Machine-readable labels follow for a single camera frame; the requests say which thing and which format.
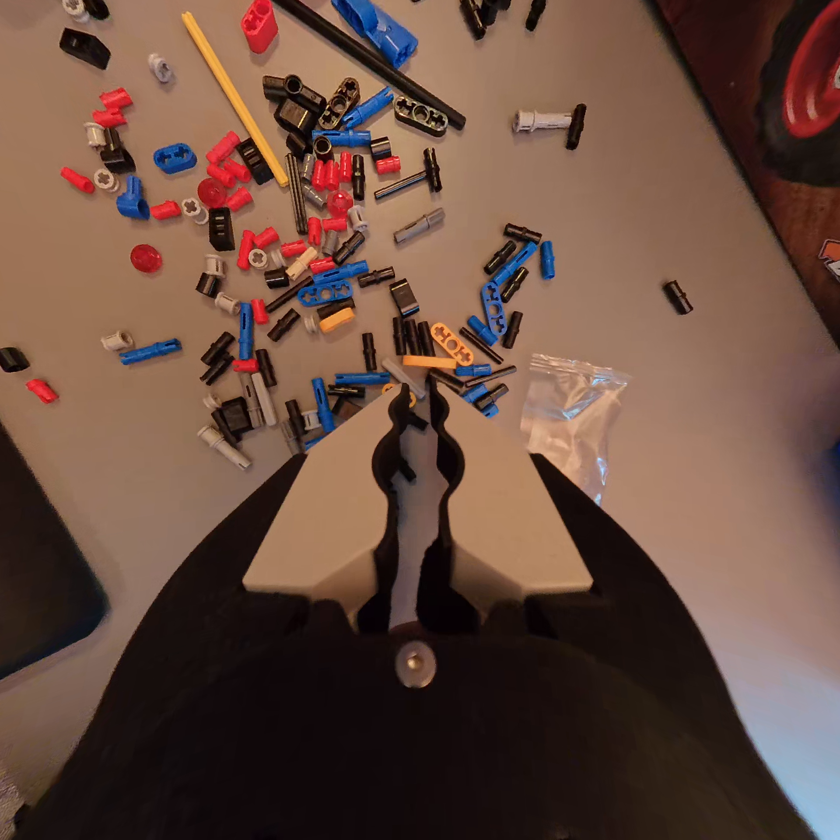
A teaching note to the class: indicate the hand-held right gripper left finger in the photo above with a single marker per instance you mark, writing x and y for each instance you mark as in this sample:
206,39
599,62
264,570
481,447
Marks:
315,525

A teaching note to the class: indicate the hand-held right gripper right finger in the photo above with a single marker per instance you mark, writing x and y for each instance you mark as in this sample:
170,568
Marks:
518,525

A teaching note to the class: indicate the pile of small colourful pins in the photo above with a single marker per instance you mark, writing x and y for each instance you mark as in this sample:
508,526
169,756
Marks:
328,292

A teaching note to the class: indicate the blue elbow connector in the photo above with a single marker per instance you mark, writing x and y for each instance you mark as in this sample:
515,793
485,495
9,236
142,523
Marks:
134,200

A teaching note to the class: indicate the grey desk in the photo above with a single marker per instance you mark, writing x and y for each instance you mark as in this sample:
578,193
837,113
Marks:
656,459

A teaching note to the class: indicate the crinkled clear empty bag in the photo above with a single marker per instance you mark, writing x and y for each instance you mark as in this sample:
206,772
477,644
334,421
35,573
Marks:
571,420

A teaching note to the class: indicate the black short pin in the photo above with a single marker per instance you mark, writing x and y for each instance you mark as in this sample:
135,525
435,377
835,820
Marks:
678,297

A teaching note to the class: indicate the red round tile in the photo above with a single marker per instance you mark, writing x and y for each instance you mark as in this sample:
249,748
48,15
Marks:
145,258

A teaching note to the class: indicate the blue oval short beam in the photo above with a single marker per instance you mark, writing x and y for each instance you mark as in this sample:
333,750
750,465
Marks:
175,159

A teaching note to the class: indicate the grey pin with black connector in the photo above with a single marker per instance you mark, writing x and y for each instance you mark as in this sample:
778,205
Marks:
548,121

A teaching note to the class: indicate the toy truck set box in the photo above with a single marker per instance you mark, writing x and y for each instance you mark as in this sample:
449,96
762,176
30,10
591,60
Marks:
754,164

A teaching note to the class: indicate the long yellow axle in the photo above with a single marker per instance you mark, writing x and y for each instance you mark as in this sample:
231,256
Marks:
233,98

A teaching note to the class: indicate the long black axle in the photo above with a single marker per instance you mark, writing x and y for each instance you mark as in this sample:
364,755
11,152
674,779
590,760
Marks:
367,59

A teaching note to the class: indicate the grey small bush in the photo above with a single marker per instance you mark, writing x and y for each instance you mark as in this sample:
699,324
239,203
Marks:
161,67

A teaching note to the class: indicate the blue curved fairing piece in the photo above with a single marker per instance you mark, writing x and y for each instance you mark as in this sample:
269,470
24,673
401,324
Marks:
374,29

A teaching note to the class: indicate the red oval short beam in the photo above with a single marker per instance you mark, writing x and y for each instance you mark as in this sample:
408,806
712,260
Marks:
259,26

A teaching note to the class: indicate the pile of black beam pieces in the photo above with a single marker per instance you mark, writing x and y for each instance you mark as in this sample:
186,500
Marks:
472,16

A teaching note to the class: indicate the black small slope piece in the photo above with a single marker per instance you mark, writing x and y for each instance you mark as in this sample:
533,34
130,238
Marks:
85,49

